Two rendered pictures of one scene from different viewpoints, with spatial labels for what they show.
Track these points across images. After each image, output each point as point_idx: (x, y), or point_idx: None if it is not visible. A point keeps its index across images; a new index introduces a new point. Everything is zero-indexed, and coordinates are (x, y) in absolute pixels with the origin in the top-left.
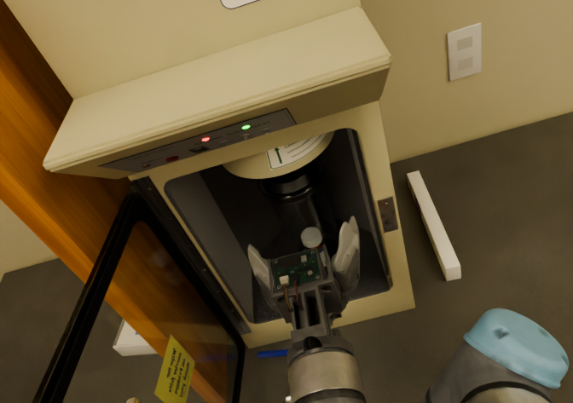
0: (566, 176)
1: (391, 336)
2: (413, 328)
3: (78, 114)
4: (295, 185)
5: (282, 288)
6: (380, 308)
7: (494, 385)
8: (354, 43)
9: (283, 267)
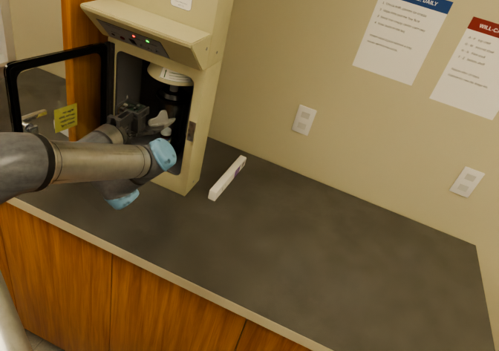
0: (302, 205)
1: (163, 197)
2: (175, 200)
3: (104, 1)
4: (169, 96)
5: (122, 106)
6: (169, 184)
7: (141, 145)
8: (191, 37)
9: (129, 102)
